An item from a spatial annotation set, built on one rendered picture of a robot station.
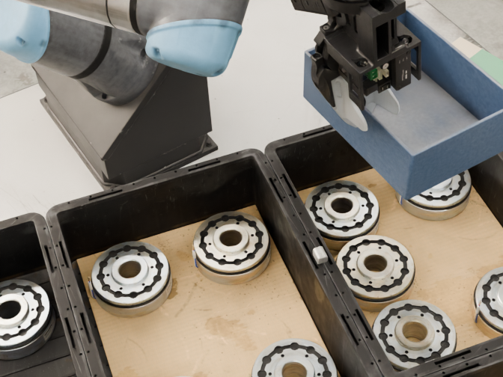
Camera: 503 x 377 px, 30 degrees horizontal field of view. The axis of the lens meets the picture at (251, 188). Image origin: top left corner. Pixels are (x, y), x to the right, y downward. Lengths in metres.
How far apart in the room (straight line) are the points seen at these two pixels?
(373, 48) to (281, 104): 0.80
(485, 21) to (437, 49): 1.88
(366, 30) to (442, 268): 0.49
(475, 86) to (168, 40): 0.43
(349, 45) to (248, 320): 0.44
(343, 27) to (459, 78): 0.23
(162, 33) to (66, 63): 0.57
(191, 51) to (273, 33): 1.02
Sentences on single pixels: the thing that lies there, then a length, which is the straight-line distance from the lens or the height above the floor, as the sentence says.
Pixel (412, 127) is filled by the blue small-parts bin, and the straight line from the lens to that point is 1.10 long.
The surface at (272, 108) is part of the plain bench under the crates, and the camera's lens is 1.66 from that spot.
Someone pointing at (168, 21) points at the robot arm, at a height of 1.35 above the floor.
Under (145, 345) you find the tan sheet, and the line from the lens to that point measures 1.21.
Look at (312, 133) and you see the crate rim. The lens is 1.29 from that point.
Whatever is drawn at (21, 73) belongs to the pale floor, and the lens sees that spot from 2.91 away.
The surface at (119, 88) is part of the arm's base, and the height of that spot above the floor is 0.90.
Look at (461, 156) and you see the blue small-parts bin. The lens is 1.04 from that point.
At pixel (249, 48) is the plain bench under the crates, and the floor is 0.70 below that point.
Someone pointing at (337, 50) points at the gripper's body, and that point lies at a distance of 0.91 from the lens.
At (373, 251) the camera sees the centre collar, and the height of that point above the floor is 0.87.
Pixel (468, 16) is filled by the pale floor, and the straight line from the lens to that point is 3.02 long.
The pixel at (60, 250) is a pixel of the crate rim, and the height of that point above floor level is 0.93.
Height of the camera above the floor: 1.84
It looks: 48 degrees down
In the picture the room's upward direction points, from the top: 3 degrees counter-clockwise
